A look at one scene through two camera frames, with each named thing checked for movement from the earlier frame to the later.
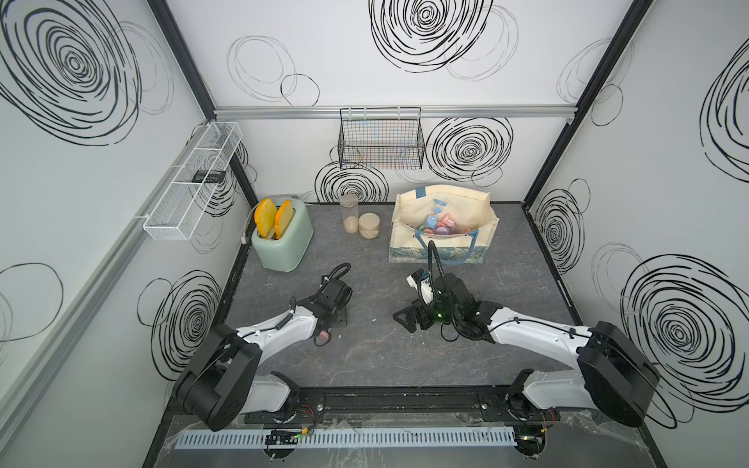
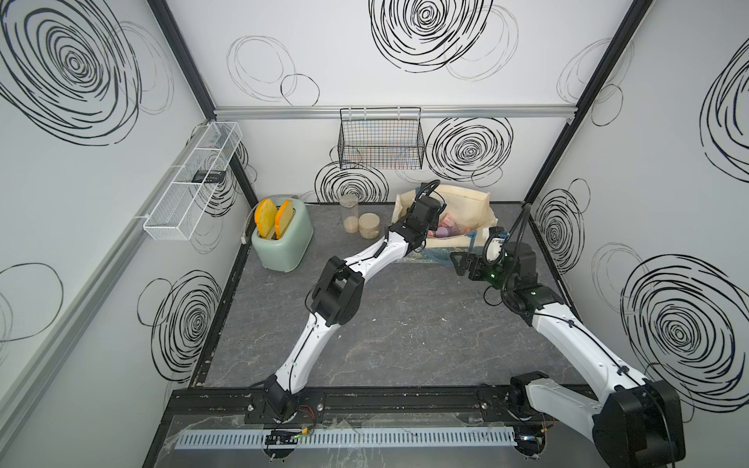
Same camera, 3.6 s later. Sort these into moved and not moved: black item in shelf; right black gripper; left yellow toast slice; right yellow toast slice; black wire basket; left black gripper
Moved: right black gripper; left black gripper
Not moved: right yellow toast slice; black wire basket; left yellow toast slice; black item in shelf
